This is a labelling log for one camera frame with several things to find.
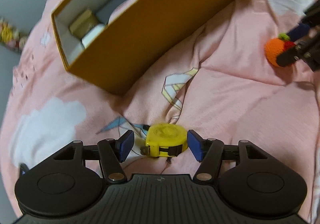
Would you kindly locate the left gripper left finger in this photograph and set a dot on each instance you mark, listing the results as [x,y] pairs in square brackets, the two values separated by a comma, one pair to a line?
[113,152]

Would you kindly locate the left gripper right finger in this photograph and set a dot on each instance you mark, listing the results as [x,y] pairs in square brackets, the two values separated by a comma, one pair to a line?
[209,153]

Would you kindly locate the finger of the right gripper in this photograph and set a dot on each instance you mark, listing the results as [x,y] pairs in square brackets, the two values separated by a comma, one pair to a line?
[298,32]
[289,56]

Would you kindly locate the orange green crochet toy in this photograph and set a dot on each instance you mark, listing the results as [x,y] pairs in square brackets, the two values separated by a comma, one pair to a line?
[276,46]

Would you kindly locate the yellow tape measure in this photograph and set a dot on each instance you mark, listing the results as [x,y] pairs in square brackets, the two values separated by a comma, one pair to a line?
[165,140]

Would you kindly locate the long white box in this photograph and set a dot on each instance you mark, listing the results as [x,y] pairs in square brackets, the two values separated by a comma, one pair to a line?
[92,34]

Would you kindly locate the small gold box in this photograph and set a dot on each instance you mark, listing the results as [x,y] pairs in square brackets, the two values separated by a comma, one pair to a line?
[83,23]

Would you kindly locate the pink cartoon pouch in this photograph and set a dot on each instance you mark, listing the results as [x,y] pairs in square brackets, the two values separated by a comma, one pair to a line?
[119,10]

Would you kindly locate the dark grey small box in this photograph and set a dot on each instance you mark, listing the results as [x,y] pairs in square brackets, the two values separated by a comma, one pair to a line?
[103,14]

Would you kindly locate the pink printed bed quilt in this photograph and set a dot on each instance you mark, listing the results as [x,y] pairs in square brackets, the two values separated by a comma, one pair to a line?
[216,82]

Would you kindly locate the orange cardboard storage box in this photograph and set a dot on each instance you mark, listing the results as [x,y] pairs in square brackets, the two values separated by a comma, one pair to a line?
[123,51]

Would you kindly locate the plush toy pile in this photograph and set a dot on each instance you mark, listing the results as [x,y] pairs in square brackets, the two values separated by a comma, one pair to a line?
[12,38]

